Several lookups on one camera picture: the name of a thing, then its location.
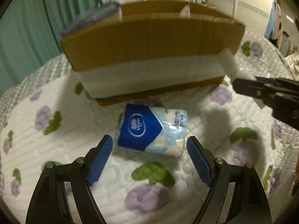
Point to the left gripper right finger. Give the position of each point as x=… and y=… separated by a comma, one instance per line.
x=249, y=202

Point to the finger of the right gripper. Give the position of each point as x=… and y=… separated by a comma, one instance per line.
x=277, y=85
x=246, y=87

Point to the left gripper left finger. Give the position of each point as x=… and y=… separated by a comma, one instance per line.
x=49, y=203

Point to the large floral tissue pack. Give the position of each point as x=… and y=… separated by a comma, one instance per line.
x=109, y=12

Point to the white green plush ring toy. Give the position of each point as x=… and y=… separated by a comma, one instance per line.
x=185, y=12

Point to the crumpled beige clothes pile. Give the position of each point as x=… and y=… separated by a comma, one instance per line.
x=293, y=63

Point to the hanging blue clothes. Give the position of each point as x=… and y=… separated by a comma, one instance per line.
x=274, y=29

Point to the floral quilted bedspread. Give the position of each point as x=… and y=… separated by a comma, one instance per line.
x=61, y=122

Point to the white wardrobe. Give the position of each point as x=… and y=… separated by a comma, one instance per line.
x=253, y=13

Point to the blue small tissue pack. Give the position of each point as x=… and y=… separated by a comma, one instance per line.
x=153, y=129

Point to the brown cardboard box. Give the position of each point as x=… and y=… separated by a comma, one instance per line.
x=152, y=50

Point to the grey checked blanket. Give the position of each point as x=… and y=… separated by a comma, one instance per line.
x=53, y=69

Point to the teal curtain left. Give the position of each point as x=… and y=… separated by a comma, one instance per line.
x=30, y=35

